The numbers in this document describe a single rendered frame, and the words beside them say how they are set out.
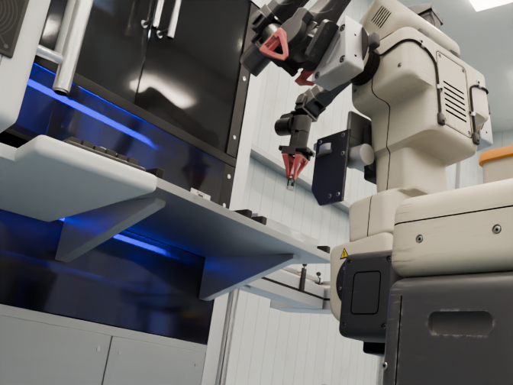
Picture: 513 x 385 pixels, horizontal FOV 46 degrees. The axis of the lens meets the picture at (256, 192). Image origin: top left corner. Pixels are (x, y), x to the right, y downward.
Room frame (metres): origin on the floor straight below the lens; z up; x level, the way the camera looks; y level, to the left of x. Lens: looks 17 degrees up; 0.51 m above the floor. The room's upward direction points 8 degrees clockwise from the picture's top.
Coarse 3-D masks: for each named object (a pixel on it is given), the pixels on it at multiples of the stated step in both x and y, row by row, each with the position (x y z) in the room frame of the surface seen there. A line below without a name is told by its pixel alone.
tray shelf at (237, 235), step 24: (168, 192) 1.21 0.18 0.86; (168, 216) 1.41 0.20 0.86; (192, 216) 1.37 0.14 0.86; (216, 216) 1.34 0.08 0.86; (240, 216) 1.37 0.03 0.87; (168, 240) 1.68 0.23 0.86; (192, 240) 1.64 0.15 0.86; (216, 240) 1.59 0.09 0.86; (240, 240) 1.55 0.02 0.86; (264, 240) 1.51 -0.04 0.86; (288, 240) 1.50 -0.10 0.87
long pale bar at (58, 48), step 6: (72, 0) 1.31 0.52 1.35; (66, 6) 1.32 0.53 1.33; (72, 6) 1.31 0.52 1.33; (66, 12) 1.31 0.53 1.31; (72, 12) 1.32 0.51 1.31; (66, 18) 1.31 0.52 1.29; (66, 24) 1.31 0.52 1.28; (60, 30) 1.32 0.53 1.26; (66, 30) 1.32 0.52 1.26; (60, 36) 1.31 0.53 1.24; (60, 42) 1.31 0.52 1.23; (54, 48) 1.33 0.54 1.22; (60, 48) 1.31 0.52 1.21
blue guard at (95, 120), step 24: (48, 72) 1.38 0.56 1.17; (24, 96) 1.35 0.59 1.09; (48, 96) 1.39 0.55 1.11; (72, 96) 1.44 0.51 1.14; (96, 96) 1.49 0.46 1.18; (24, 120) 1.36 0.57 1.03; (48, 120) 1.40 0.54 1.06; (72, 120) 1.45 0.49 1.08; (96, 120) 1.50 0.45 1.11; (120, 120) 1.55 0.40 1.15; (96, 144) 1.51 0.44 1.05; (120, 144) 1.56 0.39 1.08; (144, 144) 1.62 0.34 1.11; (168, 144) 1.68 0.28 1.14; (168, 168) 1.70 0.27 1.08; (192, 168) 1.77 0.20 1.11; (216, 168) 1.84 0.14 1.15; (216, 192) 1.85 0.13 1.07
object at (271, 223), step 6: (252, 216) 1.47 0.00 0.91; (264, 216) 1.48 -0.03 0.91; (270, 222) 1.50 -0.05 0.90; (276, 222) 1.51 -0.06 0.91; (276, 228) 1.52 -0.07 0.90; (282, 228) 1.53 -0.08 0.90; (288, 228) 1.55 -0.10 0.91; (288, 234) 1.55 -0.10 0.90; (294, 234) 1.57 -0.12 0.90; (300, 234) 1.59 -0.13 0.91; (300, 240) 1.59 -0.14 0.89; (306, 240) 1.61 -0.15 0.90; (312, 240) 1.63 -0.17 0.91; (312, 246) 1.63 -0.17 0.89
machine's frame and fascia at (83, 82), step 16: (256, 0) 1.88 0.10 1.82; (48, 64) 1.37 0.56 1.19; (80, 80) 1.44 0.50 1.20; (112, 96) 1.52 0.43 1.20; (144, 112) 1.61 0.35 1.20; (160, 128) 1.66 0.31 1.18; (176, 128) 1.70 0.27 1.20; (192, 144) 1.75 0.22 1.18; (208, 144) 1.80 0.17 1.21; (224, 160) 1.86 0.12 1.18
